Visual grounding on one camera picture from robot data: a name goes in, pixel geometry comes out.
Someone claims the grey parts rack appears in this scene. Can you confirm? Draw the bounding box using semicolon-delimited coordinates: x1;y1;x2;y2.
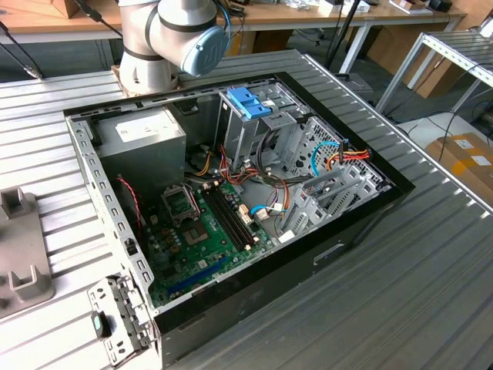
0;186;57;320

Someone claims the thick black cable bundle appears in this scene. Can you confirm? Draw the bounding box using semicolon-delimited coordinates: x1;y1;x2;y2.
257;126;313;190

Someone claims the long wooden desk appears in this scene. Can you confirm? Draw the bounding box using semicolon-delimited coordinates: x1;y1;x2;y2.
0;0;469;74

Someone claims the green motherboard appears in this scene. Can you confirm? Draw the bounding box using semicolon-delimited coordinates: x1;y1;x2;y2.
144;180;278;309

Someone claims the black open PC case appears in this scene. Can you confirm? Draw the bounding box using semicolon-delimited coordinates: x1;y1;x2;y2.
62;71;416;369

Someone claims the black cable with silver plug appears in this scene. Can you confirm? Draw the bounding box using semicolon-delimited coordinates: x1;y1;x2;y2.
0;21;44;81

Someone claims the CPU socket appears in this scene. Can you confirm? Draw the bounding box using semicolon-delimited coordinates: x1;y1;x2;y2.
181;225;211;247

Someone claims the blue wire with black plug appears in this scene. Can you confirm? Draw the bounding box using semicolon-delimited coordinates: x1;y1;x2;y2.
310;139;350;178

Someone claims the large brown cardboard sheet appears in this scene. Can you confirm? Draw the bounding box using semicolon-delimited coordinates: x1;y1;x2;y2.
365;22;469;99

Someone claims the blue expansion slot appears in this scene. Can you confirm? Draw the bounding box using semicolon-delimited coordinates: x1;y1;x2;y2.
165;256;229;296

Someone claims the metal optical drive cage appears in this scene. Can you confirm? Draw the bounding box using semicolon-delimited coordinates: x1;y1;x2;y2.
213;82;312;175

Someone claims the black RAM slot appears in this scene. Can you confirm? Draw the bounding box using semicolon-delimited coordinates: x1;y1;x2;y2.
215;184;256;244
211;186;252;247
206;187;247;248
203;188;243;250

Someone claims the yellow black wire bundle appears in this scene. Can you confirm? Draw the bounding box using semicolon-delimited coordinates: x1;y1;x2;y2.
187;149;213;178

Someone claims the black case fan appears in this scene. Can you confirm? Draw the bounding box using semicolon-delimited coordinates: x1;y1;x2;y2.
113;173;148;237

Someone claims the wooden box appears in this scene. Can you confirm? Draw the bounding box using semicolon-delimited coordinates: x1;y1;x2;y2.
48;0;84;20

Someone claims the square brown base plate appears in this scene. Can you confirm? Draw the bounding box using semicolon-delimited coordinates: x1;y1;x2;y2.
110;64;182;97

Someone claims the plastic latch tab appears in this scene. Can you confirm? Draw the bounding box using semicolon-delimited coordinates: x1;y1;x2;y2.
89;311;112;340

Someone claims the metal socket cover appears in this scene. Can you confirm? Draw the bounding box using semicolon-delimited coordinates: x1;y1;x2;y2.
160;183;202;228

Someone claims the aluminium frame table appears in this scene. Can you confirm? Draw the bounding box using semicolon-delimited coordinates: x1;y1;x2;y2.
375;30;493;116

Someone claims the white power supply label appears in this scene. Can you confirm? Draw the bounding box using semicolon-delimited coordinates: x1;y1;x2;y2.
115;113;175;143

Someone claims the metal disk bay cage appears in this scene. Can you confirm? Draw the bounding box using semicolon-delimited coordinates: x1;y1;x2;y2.
275;115;393;243

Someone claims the blue plastic drive latch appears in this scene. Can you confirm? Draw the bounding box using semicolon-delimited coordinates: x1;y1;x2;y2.
226;87;273;120

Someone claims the black stand pole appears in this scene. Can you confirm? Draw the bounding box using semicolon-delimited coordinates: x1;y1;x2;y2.
325;0;365;72

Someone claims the cardboard box with yellow tape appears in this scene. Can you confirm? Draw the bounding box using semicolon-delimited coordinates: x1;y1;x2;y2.
424;132;493;202

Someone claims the red black twisted wire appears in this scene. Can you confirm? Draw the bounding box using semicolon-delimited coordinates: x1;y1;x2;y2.
116;175;146;231

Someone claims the disk power wire black plug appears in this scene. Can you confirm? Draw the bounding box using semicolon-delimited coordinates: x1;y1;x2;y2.
326;149;371;171

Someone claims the grey power supply unit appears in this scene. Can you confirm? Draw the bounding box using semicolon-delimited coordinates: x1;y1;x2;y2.
92;106;188;201

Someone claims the red orange wire bundle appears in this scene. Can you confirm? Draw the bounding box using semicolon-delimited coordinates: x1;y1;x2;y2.
217;144;293;219

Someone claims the metal card retention bracket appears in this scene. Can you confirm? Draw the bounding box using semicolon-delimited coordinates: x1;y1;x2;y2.
86;272;157;367

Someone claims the blue wire with white plug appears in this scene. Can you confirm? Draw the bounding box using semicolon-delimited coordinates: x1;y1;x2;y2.
248;206;288;221

